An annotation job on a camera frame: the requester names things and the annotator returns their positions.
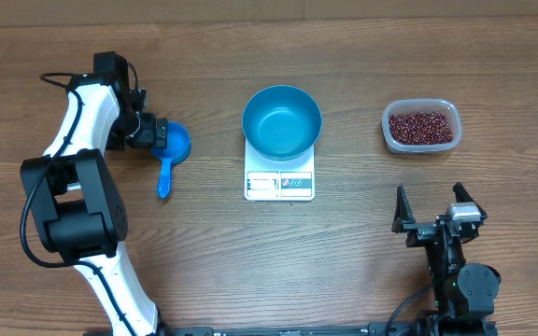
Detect clear plastic food container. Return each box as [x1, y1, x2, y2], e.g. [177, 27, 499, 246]
[382, 98, 462, 154]

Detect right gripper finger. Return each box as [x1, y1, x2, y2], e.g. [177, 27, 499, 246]
[391, 185, 415, 233]
[452, 182, 487, 219]

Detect blue metal bowl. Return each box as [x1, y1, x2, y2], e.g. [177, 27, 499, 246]
[242, 85, 323, 161]

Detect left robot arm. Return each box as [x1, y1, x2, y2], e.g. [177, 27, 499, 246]
[20, 51, 168, 335]

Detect blue plastic measuring scoop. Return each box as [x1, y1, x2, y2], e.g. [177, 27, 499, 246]
[151, 121, 191, 199]

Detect red adzuki beans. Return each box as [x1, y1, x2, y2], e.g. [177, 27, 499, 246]
[389, 112, 453, 145]

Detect white digital kitchen scale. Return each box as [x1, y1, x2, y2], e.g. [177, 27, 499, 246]
[243, 141, 316, 202]

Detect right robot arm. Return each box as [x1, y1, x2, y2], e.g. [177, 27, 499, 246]
[384, 182, 502, 335]

